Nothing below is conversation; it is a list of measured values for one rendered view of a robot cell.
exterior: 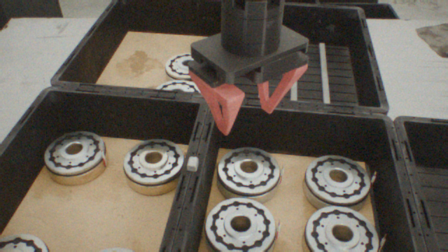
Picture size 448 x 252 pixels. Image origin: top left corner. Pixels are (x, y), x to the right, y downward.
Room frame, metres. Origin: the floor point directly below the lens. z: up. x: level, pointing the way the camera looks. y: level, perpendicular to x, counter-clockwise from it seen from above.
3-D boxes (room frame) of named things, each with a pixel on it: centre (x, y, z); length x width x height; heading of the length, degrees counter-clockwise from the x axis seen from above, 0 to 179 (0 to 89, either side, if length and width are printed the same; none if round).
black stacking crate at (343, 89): (0.73, -0.16, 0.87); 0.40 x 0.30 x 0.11; 172
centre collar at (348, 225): (0.33, -0.17, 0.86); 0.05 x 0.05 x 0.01
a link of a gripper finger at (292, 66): (0.36, -0.04, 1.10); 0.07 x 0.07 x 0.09; 37
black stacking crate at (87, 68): (0.78, 0.14, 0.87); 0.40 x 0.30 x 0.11; 172
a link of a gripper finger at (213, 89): (0.34, -0.01, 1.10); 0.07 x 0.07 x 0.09; 37
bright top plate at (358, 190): (0.44, -0.19, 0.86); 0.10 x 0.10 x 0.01
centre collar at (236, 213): (0.35, -0.03, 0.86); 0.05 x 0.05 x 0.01
